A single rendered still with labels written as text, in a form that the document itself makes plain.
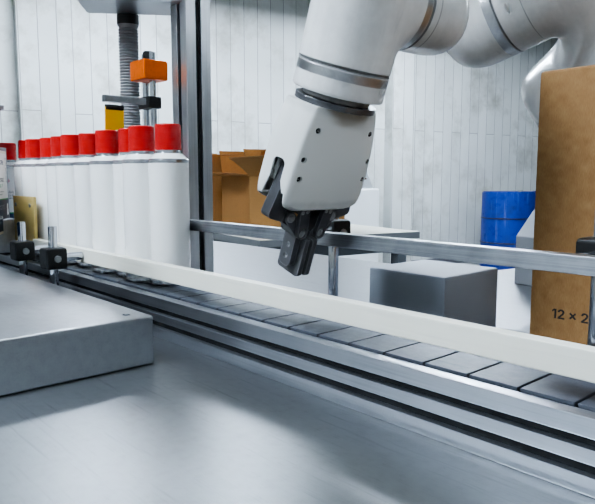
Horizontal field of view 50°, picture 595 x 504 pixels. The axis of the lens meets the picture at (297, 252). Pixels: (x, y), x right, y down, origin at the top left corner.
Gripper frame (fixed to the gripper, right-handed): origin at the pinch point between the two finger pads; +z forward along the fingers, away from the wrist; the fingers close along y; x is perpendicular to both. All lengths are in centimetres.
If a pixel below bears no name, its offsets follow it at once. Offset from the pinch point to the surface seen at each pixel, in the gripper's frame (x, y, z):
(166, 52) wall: -464, -253, 47
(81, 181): -46.5, 1.7, 9.7
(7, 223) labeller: -68, 5, 26
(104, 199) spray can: -37.7, 2.1, 9.2
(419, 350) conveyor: 17.7, 1.7, 0.3
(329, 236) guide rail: 0.8, -3.2, -1.8
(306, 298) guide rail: 6.8, 4.3, 1.0
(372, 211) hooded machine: -317, -406, 142
